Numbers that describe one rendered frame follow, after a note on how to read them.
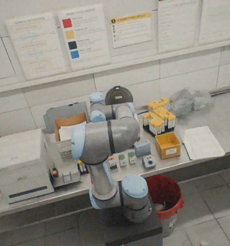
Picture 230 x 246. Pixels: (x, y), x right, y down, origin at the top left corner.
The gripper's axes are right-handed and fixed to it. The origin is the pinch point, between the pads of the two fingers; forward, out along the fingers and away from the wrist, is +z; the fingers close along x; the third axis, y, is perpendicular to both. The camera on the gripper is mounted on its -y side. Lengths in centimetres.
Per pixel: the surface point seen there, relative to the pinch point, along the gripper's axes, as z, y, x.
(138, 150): 14.2, -18.7, -2.0
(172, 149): 13.8, -39.2, 5.8
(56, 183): 16.5, 36.7, 3.8
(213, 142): 19, -70, 5
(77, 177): 16.6, 23.4, 3.4
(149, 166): 15.7, -20.4, 12.3
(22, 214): 81, 81, -33
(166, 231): 98, -32, 12
